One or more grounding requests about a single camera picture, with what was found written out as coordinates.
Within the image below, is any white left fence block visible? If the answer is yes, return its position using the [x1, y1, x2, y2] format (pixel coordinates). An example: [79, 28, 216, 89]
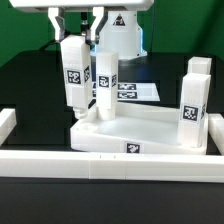
[0, 108, 17, 146]

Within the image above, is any white desk top tray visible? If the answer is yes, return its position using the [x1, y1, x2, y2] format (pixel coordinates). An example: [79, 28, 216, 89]
[70, 102, 208, 155]

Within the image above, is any marker tag sheet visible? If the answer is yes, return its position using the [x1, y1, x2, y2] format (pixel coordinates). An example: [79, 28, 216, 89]
[116, 82, 160, 102]

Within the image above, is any white front fence bar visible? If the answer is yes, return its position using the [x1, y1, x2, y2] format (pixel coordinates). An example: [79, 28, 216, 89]
[0, 150, 224, 183]

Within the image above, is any white fence block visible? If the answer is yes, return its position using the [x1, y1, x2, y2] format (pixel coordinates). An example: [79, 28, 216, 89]
[0, 108, 17, 146]
[208, 114, 224, 156]

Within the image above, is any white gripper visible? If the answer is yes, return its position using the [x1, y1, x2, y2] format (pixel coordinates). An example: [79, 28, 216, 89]
[9, 0, 154, 45]

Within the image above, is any white right fence block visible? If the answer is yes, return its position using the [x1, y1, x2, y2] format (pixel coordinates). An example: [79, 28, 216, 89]
[208, 114, 224, 156]

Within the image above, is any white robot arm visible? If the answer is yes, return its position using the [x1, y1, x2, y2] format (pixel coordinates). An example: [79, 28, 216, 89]
[9, 0, 154, 61]

